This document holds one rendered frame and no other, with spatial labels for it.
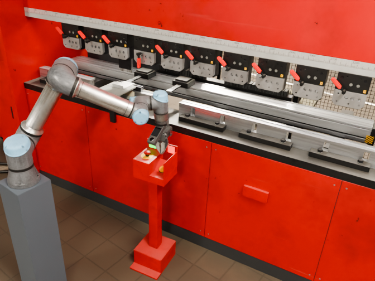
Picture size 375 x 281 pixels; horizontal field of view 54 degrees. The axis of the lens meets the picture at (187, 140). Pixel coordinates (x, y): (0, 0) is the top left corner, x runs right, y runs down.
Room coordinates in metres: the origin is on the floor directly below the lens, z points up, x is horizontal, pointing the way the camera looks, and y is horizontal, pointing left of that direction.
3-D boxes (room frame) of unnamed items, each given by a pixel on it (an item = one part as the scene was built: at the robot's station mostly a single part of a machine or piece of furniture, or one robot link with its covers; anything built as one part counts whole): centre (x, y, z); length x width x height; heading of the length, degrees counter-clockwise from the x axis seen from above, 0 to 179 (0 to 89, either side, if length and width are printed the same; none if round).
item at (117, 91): (2.24, 0.50, 1.00); 0.26 x 0.18 x 0.01; 152
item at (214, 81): (2.50, -0.21, 0.94); 1.02 x 0.06 x 0.12; 62
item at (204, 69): (2.11, -0.08, 1.26); 0.15 x 0.09 x 0.17; 62
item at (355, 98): (1.74, -0.79, 1.26); 0.15 x 0.09 x 0.17; 62
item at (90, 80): (2.63, 0.91, 0.92); 0.50 x 0.06 x 0.10; 62
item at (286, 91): (2.37, -0.44, 1.02); 0.44 x 0.06 x 0.04; 62
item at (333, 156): (1.67, -0.79, 0.89); 0.30 x 0.05 x 0.03; 62
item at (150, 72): (2.51, 0.36, 1.01); 0.26 x 0.12 x 0.05; 152
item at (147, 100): (1.71, 0.24, 1.13); 0.11 x 0.11 x 0.08; 7
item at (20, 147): (1.53, 0.81, 0.94); 0.13 x 0.12 x 0.14; 7
